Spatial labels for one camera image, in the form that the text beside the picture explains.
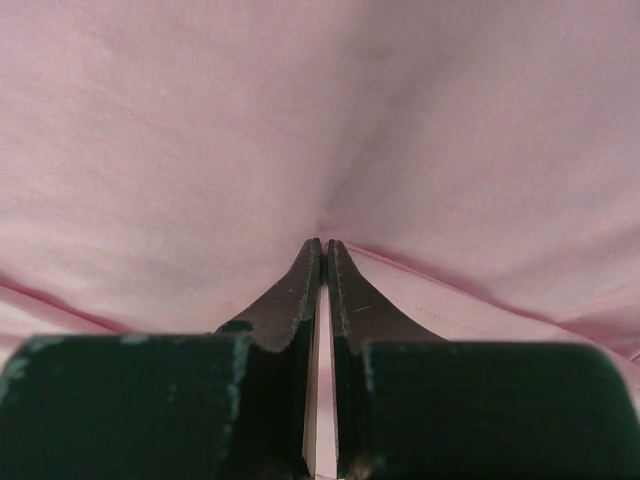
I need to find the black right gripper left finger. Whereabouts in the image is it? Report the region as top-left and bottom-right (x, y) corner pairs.
(1, 239), (323, 479)

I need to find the pink t shirt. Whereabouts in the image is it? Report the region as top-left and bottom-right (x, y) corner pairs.
(1, 1), (639, 479)

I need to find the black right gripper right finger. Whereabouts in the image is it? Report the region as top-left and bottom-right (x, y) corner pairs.
(324, 240), (639, 479)

